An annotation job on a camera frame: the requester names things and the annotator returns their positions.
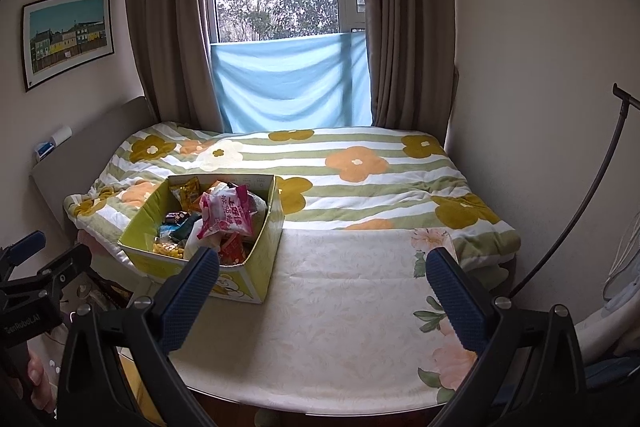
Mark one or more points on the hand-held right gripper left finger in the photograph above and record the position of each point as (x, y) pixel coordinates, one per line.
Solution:
(190, 297)

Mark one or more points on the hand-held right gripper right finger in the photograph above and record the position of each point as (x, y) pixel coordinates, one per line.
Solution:
(457, 302)

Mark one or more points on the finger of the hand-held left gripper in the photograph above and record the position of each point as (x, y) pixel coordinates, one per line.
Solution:
(22, 247)
(62, 272)

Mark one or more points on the waffle snack packet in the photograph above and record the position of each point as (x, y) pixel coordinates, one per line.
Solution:
(167, 251)

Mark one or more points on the clear white snack bag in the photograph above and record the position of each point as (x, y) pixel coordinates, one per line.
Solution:
(197, 242)

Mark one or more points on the red snack packet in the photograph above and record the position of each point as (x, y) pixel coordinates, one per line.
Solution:
(232, 251)

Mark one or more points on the yellow green cardboard box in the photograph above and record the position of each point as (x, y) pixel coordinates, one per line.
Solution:
(250, 267)

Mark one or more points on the dark green snack packet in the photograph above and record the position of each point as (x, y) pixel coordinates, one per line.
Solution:
(184, 227)

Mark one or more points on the dark blue chocolate bar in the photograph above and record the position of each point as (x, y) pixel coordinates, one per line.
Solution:
(173, 218)

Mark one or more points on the pink white snack packet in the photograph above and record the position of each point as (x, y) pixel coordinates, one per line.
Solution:
(227, 214)

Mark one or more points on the gold snack packet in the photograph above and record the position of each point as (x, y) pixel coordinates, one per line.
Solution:
(185, 193)

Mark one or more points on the grey white snack bag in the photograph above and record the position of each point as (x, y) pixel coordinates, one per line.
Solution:
(255, 207)

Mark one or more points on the person's left hand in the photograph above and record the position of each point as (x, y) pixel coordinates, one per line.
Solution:
(40, 379)

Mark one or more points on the grey bed headboard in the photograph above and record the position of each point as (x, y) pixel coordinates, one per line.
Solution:
(85, 162)

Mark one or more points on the white folding tray table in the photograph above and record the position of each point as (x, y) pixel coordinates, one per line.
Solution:
(340, 307)

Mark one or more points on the white blue lint roller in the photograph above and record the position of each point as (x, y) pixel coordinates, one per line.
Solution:
(60, 134)

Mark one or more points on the striped floral blanket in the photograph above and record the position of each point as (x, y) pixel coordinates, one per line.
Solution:
(375, 197)

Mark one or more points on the white electric fan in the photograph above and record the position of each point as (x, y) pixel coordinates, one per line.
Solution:
(615, 302)

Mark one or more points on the black curved stand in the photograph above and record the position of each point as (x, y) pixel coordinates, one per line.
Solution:
(607, 157)

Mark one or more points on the framed townscape picture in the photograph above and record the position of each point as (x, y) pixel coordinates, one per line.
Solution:
(67, 37)

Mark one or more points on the light blue cloth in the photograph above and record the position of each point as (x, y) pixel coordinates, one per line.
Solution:
(290, 82)

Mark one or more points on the brown curtain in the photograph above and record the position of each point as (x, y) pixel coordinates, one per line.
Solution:
(170, 17)
(405, 22)

